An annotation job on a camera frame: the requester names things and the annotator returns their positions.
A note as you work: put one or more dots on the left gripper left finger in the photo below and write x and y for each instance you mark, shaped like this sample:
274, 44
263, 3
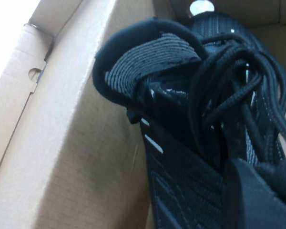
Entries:
248, 202

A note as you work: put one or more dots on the black knit sneaker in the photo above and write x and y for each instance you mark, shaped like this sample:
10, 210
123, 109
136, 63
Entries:
181, 119

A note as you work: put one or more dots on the brown cardboard shoe box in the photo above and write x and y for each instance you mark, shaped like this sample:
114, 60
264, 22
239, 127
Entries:
62, 143

